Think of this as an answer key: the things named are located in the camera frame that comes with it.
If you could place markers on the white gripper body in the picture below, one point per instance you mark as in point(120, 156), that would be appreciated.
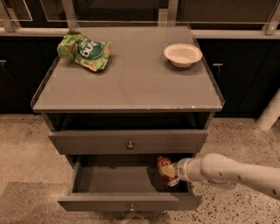
point(183, 169)

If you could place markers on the open middle grey drawer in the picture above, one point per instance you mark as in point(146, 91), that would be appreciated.
point(114, 182)

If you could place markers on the brass top drawer knob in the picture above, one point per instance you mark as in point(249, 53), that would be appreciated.
point(130, 145)

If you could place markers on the closed top grey drawer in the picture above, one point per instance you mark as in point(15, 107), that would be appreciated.
point(92, 142)

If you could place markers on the red coke can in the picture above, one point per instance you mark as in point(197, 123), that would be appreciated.
point(166, 161)

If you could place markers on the white paper bowl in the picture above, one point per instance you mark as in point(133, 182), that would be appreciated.
point(182, 55)

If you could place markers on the green chip bag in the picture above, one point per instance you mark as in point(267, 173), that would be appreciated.
point(88, 53)

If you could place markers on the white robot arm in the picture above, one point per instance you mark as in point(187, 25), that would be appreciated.
point(220, 171)

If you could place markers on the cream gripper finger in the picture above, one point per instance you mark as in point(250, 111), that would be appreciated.
point(169, 171)

